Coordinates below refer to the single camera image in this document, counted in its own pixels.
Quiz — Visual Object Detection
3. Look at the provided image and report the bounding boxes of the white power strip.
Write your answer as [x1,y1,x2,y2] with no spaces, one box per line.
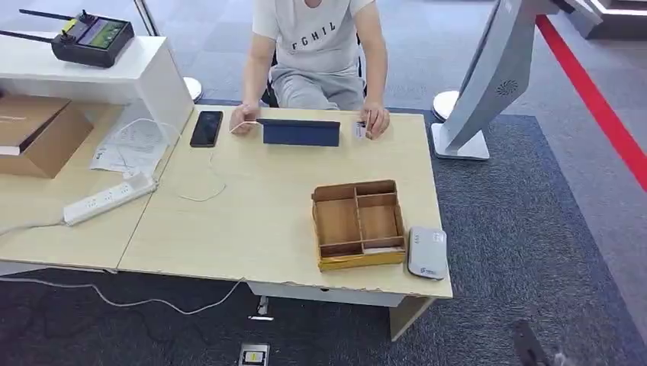
[62,173,158,227]

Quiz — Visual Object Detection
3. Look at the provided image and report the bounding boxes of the power strip cord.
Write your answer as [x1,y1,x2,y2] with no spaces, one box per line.
[0,220,66,239]

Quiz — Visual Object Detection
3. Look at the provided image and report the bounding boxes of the person's left hand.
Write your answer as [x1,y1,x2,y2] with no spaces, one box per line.
[359,101,391,141]

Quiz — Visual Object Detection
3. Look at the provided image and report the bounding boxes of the grey card reader device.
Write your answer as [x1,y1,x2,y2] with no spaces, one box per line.
[407,226,449,281]

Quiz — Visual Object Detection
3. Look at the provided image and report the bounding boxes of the printed paper sheets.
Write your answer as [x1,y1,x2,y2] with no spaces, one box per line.
[89,103,172,178]

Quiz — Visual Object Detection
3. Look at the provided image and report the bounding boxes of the wooden compartment box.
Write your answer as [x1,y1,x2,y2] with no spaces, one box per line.
[311,179,407,273]

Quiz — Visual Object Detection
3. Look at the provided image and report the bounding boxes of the white phone cable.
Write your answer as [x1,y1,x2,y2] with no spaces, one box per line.
[166,149,227,203]

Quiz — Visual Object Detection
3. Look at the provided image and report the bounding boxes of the pale wooden side desk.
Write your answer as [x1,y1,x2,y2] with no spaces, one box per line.
[0,103,195,276]

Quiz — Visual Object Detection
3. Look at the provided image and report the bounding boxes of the brown cardboard box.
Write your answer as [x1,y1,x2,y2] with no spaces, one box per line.
[0,95,95,180]

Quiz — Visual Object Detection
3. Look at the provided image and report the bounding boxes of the white desk foot bracket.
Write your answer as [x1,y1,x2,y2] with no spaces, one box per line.
[248,295,276,323]

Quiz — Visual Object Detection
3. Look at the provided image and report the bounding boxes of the white desk shelf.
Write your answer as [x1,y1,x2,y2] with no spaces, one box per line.
[0,34,195,138]

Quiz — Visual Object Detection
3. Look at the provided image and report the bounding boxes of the dark grey carpet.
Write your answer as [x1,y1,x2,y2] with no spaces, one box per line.
[0,98,647,366]

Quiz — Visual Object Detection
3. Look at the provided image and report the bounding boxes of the black remote controller with antennas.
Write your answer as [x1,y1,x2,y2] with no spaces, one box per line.
[0,8,136,69]

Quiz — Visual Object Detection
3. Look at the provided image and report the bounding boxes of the person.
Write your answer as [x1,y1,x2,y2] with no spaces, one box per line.
[228,0,391,141]

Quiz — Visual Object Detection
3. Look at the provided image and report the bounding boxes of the red floor tape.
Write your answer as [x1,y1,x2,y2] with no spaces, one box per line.
[536,14,647,194]

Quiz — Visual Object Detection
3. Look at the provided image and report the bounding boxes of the grey kiosk display stand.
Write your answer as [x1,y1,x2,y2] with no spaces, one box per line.
[430,0,604,162]

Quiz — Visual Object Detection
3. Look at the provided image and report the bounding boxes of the white floor cable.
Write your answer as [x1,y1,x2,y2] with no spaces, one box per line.
[0,276,245,316]

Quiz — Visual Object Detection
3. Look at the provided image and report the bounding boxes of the person's right hand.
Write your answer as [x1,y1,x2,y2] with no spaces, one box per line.
[228,102,262,136]

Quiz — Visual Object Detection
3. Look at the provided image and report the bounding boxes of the black smartphone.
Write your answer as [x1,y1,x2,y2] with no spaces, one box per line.
[189,110,224,149]

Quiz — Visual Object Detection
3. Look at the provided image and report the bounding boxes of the dark blue tablet case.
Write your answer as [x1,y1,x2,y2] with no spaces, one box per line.
[256,117,342,148]

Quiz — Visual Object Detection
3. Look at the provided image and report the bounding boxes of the white charging cable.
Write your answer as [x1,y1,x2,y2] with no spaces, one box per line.
[230,120,264,135]

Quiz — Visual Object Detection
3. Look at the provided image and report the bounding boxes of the metal floor socket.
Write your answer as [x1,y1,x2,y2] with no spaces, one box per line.
[238,343,272,366]

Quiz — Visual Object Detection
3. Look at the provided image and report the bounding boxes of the thin white looped cable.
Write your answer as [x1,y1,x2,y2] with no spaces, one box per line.
[111,117,182,175]

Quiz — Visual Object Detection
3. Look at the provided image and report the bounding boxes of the black office chair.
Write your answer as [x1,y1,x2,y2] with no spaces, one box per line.
[262,32,369,108]

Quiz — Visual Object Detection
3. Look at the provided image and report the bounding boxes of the stanchion with round white base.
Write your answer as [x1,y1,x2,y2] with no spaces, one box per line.
[431,90,460,123]
[131,0,204,104]

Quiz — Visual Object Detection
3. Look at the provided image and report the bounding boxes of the dark display platform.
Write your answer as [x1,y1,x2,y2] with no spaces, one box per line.
[586,0,647,40]

